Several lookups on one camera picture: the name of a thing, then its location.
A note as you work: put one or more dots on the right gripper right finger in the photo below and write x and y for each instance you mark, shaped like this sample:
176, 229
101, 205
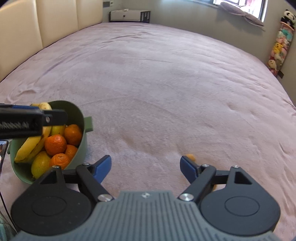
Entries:
200, 177

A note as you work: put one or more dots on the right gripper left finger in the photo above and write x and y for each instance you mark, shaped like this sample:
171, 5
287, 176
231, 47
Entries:
90, 177

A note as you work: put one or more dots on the orange tangerine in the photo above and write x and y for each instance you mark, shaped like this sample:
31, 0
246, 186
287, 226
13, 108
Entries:
61, 160
73, 135
55, 144
71, 151

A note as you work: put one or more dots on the hanging plush toy organizer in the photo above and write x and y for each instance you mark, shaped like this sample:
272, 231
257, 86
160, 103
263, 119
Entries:
282, 43

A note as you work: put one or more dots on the pink bed blanket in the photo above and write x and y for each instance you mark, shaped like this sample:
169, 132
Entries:
157, 93

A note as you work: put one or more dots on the wall switch panel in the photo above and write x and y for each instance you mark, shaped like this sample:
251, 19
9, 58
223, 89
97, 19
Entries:
108, 4

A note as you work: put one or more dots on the white bedside cabinet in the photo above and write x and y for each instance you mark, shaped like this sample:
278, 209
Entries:
130, 15

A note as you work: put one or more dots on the grey window cushion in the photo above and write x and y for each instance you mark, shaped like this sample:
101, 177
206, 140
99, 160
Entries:
238, 12

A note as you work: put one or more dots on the cream padded headboard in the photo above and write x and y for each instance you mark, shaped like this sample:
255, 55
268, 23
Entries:
28, 27

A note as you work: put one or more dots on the small brown kiwi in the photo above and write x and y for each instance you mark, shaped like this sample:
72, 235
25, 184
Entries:
191, 157

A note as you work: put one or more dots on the yellow banana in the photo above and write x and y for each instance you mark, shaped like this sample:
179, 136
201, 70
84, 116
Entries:
31, 147

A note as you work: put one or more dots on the green pear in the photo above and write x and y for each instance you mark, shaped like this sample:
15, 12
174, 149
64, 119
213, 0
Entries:
58, 130
40, 165

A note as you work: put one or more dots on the green colander bowl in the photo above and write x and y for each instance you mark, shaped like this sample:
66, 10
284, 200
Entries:
75, 116

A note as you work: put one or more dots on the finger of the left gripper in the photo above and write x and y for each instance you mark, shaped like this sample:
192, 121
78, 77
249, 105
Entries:
55, 117
5, 107

